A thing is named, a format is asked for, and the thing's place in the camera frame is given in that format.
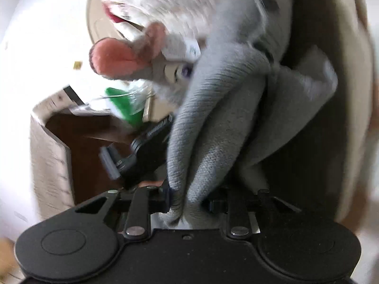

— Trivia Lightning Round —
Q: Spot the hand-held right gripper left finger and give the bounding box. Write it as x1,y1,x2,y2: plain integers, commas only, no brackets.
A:
75,183,174,241

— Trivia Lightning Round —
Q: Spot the brown wooden dresser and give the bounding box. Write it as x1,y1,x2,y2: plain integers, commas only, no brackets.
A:
44,112,167,208

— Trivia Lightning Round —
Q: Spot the grey knit sweater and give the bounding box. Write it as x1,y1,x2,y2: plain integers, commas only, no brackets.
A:
160,44,340,230

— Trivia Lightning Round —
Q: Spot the white quilted bear-print bedspread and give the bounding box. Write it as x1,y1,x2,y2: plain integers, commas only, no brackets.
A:
86,0,293,63

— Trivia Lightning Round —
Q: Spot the grey plush rabbit toy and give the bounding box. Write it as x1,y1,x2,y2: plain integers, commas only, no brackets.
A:
89,21,208,111

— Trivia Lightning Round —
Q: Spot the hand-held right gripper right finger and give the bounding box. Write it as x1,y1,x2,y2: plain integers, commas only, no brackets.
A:
207,187,302,239

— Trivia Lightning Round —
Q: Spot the green and white bag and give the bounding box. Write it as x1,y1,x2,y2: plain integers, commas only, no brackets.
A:
105,87,146,128

